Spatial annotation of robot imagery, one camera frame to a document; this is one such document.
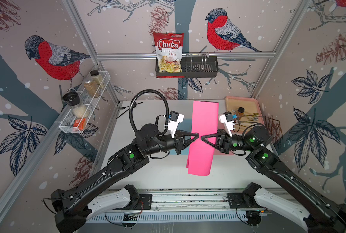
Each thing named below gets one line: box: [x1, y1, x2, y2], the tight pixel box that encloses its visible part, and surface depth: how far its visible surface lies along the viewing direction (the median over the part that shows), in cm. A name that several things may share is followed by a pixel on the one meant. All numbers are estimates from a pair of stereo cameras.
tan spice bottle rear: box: [90, 69, 104, 90], surface depth 82 cm
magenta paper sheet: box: [186, 100, 220, 177], surface depth 55 cm
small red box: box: [72, 117, 87, 132], surface depth 68 cm
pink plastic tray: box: [224, 96, 265, 136], surface depth 113 cm
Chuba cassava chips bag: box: [153, 32, 185, 79], surface depth 85 cm
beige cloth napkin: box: [225, 97, 262, 133], surface depth 113 cm
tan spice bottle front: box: [84, 79, 100, 98], surface depth 78 cm
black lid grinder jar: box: [62, 91, 90, 119], surface depth 67 cm
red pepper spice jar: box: [237, 106, 245, 117], surface depth 104 cm
